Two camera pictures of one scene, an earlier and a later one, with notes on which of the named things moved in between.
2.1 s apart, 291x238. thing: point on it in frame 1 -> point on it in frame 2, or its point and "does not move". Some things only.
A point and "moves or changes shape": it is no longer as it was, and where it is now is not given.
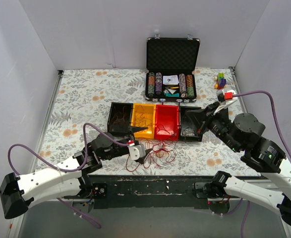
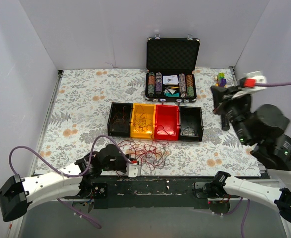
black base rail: (145, 192) does not move
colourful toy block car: (221, 82) does not move
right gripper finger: (199, 116) -> (218, 93)
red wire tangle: (164, 148) moves or changes shape
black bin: (120, 118) does not move
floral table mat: (84, 97) does not move
